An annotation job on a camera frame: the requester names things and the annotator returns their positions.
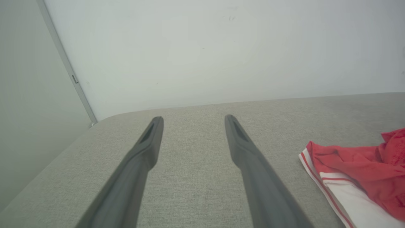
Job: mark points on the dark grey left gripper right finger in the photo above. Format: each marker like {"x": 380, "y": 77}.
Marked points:
{"x": 256, "y": 177}

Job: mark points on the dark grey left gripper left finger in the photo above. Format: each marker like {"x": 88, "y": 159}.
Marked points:
{"x": 133, "y": 177}

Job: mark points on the red and white basketball jersey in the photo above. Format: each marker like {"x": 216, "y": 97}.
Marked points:
{"x": 364, "y": 177}

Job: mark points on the grey fabric sofa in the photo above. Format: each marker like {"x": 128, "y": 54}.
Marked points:
{"x": 196, "y": 177}

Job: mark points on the grey metal pole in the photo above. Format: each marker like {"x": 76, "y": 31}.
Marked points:
{"x": 68, "y": 63}

